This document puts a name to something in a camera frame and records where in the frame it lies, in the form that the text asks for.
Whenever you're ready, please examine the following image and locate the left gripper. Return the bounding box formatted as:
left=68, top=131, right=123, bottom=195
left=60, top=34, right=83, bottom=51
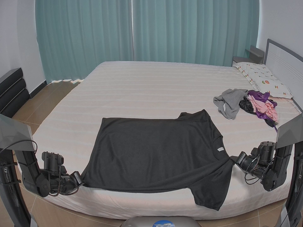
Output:
left=60, top=171, right=85, bottom=195

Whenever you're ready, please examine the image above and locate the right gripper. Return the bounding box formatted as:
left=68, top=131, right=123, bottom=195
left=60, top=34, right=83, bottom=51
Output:
left=234, top=151, right=254, bottom=173

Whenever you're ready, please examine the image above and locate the black T-shirt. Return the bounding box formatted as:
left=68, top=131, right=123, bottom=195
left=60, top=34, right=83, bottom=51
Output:
left=80, top=110, right=233, bottom=211

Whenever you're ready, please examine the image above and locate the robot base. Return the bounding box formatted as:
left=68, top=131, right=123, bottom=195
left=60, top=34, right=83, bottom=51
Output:
left=118, top=217, right=197, bottom=227

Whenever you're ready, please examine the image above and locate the pile of clothes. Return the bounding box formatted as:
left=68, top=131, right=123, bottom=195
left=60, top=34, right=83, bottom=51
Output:
left=239, top=90, right=279, bottom=133

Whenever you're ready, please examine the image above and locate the bed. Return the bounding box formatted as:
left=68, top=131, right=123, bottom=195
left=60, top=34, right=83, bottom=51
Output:
left=32, top=39, right=303, bottom=220

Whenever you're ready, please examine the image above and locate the grey garment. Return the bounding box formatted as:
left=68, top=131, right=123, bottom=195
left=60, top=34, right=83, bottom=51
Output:
left=213, top=88, right=249, bottom=120

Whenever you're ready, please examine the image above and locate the white printed pillow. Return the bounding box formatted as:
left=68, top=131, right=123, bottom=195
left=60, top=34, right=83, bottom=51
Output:
left=232, top=62, right=294, bottom=99

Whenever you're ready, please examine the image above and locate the black chest of drawers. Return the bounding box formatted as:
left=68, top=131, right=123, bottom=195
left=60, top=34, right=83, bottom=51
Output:
left=0, top=68, right=30, bottom=119

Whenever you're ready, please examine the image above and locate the grey bedside table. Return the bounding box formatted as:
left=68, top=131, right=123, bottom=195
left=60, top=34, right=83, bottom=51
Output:
left=232, top=45, right=265, bottom=67

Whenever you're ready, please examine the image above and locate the blue-green curtain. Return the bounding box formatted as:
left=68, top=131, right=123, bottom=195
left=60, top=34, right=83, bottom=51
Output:
left=132, top=0, right=261, bottom=67
left=35, top=0, right=135, bottom=83

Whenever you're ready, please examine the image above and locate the black cable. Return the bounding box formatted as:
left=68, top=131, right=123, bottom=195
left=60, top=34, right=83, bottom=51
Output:
left=0, top=140, right=38, bottom=155
left=244, top=172, right=263, bottom=185
left=48, top=183, right=80, bottom=196

